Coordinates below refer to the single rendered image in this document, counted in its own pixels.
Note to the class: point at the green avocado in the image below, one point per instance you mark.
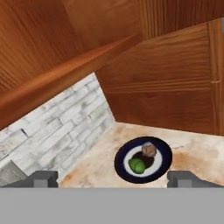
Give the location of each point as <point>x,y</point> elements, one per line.
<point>137,165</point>

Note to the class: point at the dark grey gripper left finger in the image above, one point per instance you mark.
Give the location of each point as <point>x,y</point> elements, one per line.
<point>43,178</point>

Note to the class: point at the dark blue and white plate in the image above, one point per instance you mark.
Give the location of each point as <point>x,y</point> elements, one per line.
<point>163,163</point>

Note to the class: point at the wooden wall cabinet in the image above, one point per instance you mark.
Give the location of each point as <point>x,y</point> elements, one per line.
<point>58,43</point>

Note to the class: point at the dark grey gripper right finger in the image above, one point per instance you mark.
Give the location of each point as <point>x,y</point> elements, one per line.
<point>182,178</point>

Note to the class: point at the brown bread roll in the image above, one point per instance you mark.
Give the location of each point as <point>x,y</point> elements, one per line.
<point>149,150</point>

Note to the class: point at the tall wooden cabinet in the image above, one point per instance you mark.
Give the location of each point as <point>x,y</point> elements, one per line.
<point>163,84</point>

